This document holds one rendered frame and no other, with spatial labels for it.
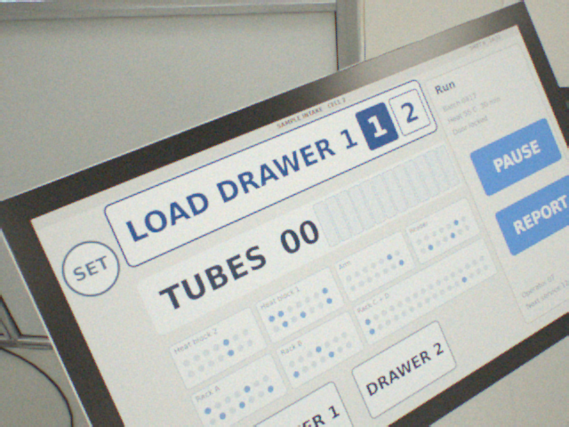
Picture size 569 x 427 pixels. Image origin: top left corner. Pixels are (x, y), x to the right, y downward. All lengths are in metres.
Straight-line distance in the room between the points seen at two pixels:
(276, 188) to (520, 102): 0.26
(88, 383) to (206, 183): 0.17
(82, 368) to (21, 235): 0.10
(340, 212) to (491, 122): 0.18
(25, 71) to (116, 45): 0.22
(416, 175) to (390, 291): 0.10
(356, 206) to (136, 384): 0.23
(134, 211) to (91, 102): 0.94
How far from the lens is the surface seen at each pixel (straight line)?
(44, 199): 0.51
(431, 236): 0.60
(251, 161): 0.54
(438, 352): 0.60
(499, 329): 0.64
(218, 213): 0.52
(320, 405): 0.56
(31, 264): 0.51
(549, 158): 0.69
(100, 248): 0.51
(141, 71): 1.36
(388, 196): 0.58
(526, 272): 0.66
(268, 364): 0.54
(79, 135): 1.50
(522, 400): 1.83
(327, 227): 0.55
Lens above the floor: 1.47
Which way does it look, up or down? 40 degrees down
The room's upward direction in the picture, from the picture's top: 7 degrees counter-clockwise
